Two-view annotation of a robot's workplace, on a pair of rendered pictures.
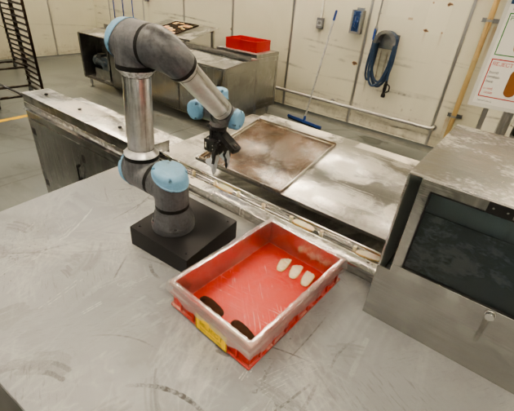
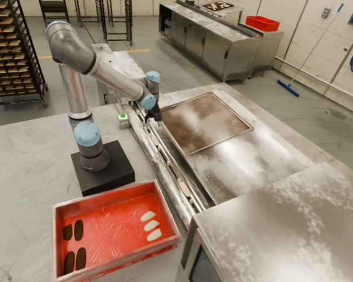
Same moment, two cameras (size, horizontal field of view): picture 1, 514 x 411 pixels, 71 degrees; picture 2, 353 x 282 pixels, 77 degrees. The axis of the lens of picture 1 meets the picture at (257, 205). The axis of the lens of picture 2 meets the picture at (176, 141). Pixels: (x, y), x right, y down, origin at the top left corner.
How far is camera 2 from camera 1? 67 cm
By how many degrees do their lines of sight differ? 22
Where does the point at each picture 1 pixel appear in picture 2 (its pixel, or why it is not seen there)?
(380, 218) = not seen: hidden behind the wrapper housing
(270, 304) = (114, 245)
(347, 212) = (222, 191)
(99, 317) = (18, 210)
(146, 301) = (49, 208)
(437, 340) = not seen: outside the picture
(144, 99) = (70, 80)
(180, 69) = (78, 67)
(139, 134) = (72, 102)
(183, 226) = (93, 166)
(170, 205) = (83, 153)
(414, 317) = not seen: outside the picture
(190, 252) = (88, 186)
